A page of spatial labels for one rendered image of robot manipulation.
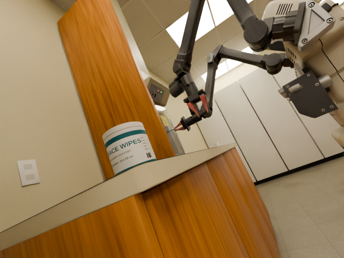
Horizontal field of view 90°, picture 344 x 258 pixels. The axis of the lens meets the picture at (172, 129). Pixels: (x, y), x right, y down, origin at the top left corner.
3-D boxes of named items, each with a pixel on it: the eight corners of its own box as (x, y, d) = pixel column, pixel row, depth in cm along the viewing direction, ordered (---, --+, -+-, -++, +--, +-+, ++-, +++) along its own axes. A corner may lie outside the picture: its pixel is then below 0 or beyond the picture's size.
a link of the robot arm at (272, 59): (215, 40, 117) (220, 49, 125) (205, 58, 118) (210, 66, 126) (284, 54, 91) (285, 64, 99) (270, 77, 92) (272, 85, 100)
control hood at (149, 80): (141, 98, 110) (135, 85, 112) (164, 107, 140) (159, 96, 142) (155, 88, 106) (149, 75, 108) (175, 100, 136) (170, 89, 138)
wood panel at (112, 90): (110, 193, 106) (57, 22, 138) (113, 192, 109) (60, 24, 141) (177, 164, 89) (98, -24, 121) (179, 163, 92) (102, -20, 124)
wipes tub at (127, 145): (107, 188, 48) (92, 138, 51) (135, 178, 60) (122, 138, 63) (144, 170, 43) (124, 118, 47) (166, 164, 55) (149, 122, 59)
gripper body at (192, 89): (188, 106, 85) (183, 93, 87) (207, 95, 82) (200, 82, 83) (184, 103, 79) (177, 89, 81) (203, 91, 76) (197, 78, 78)
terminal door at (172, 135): (167, 159, 101) (143, 101, 110) (185, 155, 129) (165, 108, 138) (168, 158, 101) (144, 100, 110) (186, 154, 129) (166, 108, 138)
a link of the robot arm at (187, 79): (186, 70, 80) (192, 73, 84) (175, 80, 84) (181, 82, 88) (192, 83, 78) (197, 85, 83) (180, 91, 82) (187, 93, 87)
